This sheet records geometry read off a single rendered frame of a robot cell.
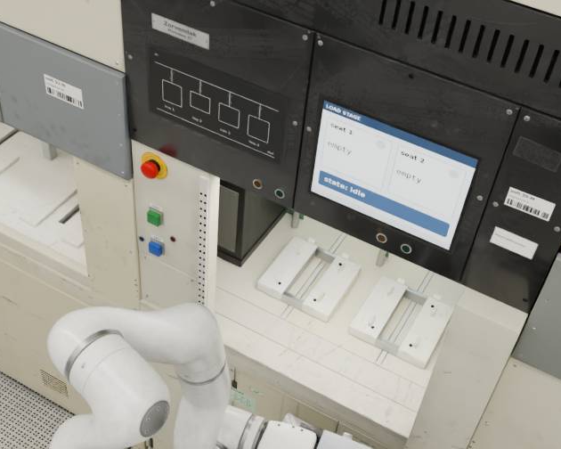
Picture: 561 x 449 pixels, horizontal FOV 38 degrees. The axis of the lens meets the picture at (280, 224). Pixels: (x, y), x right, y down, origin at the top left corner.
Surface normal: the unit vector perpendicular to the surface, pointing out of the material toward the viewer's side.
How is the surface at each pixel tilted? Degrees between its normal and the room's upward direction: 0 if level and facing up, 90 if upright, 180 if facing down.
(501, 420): 90
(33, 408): 0
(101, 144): 90
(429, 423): 90
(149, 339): 76
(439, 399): 90
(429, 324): 0
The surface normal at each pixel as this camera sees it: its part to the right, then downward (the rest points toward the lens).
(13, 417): 0.08, -0.71
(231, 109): -0.48, 0.58
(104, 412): -0.58, 0.12
